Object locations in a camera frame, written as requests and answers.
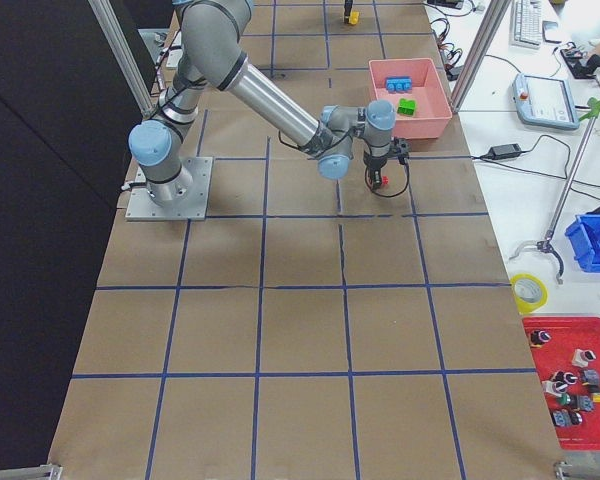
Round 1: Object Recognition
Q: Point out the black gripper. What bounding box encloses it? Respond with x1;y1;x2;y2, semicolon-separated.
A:
343;0;410;190

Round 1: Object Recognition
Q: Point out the green toy block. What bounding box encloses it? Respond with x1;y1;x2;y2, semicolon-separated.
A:
397;98;417;117

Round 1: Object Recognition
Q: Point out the green handled grabber tool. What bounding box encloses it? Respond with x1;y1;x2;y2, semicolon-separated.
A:
509;97;600;285

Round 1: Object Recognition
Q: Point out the pink plastic box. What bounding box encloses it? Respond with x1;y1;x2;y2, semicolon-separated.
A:
369;58;452;140

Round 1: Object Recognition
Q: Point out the teach pendant tablet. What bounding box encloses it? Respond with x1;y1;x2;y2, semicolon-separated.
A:
512;73;580;130

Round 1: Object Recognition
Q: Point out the black power adapter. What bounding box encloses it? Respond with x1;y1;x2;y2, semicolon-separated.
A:
486;143;523;160

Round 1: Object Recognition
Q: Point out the blue plastic bin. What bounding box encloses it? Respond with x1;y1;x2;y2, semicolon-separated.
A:
565;207;600;273

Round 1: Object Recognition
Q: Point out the yellow toy block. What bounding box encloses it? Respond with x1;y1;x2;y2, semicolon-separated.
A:
344;11;359;25

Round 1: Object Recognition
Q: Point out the brown paper table cover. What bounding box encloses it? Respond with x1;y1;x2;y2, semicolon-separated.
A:
47;0;566;480

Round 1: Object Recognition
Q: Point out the red plastic tray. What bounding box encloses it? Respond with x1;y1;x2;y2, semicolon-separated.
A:
523;316;600;450

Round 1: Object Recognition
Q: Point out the yellow tape roll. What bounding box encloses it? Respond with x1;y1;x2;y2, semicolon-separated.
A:
511;273;548;314

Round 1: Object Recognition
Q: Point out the blue toy block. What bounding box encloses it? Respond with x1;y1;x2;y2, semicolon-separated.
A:
385;76;413;93

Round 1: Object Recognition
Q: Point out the white keyboard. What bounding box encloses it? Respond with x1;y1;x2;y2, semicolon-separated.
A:
509;0;543;49

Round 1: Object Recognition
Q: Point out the aluminium frame post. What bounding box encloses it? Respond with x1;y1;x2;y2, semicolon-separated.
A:
450;0;511;113

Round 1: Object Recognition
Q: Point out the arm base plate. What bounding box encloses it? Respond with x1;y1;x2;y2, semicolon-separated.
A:
125;156;214;221

